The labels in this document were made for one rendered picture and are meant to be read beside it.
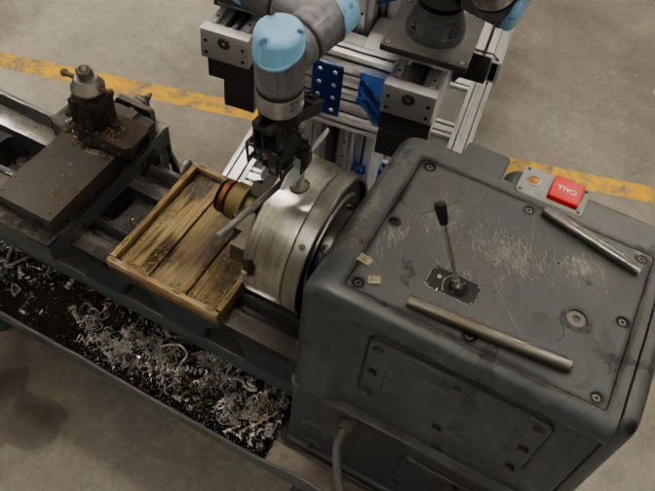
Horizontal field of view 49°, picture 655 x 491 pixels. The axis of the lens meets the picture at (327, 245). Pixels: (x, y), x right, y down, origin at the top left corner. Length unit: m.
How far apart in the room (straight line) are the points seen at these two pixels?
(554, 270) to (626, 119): 2.48
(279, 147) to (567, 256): 0.56
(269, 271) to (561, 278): 0.54
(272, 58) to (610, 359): 0.72
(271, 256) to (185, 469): 1.18
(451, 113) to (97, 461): 1.93
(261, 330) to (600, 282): 0.72
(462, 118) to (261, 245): 1.89
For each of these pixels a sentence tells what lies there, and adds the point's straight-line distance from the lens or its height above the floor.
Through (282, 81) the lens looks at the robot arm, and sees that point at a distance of 1.07.
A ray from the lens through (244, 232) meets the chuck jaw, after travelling 1.47.
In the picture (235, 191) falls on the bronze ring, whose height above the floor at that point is 1.12.
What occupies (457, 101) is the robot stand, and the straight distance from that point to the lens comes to 3.22.
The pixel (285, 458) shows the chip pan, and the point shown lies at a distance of 1.85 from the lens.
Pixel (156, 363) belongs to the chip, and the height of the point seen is 0.58.
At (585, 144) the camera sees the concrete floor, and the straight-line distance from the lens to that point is 3.55.
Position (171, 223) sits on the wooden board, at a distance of 1.78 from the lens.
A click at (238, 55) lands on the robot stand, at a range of 1.93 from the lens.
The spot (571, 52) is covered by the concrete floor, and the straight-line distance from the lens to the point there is 4.06.
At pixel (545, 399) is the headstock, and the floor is 1.24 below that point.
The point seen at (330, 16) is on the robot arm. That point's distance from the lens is 1.11.
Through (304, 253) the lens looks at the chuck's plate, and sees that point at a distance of 1.35.
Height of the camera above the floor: 2.27
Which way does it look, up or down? 53 degrees down
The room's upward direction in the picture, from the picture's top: 8 degrees clockwise
